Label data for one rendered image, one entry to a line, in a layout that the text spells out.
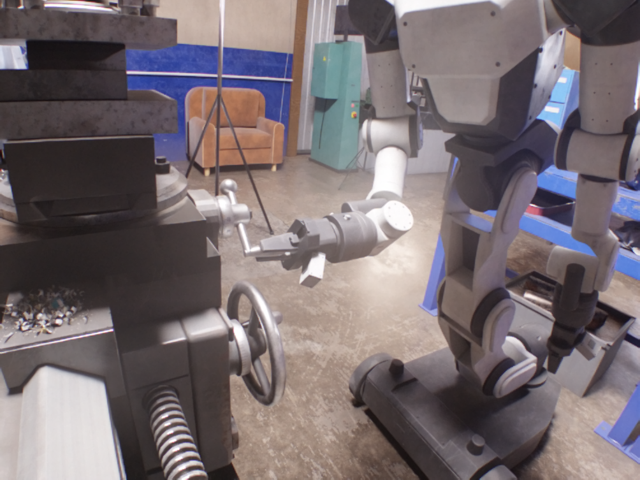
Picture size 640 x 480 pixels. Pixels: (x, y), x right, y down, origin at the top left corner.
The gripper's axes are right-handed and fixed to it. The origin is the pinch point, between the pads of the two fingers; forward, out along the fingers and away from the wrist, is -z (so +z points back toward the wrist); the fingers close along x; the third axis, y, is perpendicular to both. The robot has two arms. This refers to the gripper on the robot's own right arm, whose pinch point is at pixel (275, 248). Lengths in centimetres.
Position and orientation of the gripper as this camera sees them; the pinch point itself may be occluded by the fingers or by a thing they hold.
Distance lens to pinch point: 64.0
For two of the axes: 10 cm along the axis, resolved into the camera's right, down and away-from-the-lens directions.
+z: 8.5, -1.3, 5.1
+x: -4.0, 4.7, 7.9
